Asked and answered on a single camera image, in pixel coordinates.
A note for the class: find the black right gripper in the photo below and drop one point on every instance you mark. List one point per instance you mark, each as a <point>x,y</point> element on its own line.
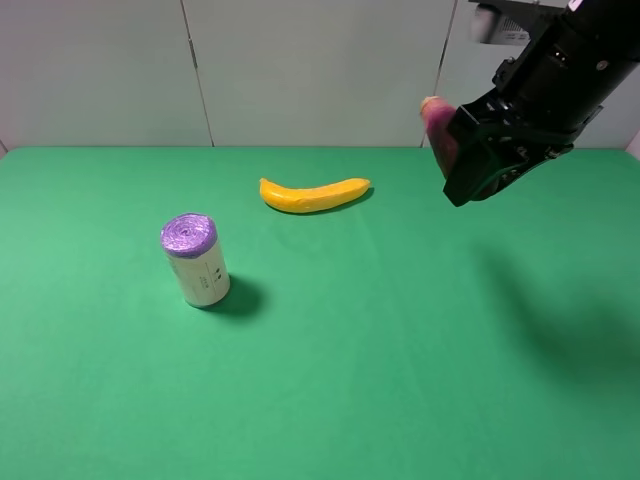
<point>545,96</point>

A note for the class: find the purple eggplant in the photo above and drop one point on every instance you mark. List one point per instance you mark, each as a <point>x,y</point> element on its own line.
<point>436,114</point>

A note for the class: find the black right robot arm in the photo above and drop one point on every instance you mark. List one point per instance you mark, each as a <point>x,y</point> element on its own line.
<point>541,101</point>

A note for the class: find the yellow banana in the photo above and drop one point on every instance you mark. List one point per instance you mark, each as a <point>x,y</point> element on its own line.
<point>315,199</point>

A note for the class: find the purple garbage bag roll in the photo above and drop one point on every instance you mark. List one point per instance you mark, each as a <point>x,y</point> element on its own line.
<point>192,246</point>

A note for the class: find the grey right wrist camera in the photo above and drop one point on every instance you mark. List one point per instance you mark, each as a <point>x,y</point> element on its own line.
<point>492,24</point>

